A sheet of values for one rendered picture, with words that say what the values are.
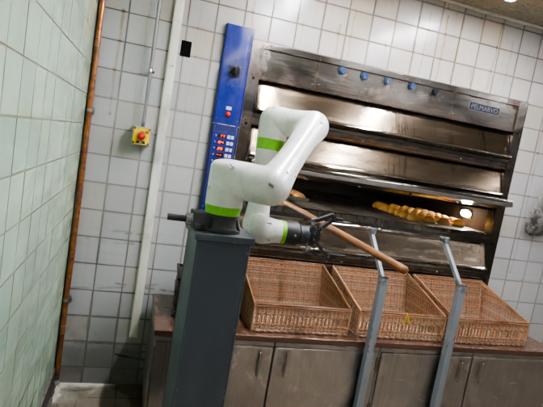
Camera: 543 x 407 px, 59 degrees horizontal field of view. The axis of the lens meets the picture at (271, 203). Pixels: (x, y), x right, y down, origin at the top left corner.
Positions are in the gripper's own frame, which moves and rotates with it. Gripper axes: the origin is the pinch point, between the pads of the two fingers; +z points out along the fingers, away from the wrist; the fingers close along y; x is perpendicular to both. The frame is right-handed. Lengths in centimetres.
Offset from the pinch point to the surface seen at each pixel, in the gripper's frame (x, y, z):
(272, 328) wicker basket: -50, 60, -7
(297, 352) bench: -46, 70, 7
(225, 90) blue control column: -97, -59, -44
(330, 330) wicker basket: -51, 59, 26
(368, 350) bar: -40, 64, 44
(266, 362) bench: -46, 76, -9
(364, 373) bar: -40, 77, 44
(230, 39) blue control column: -97, -87, -45
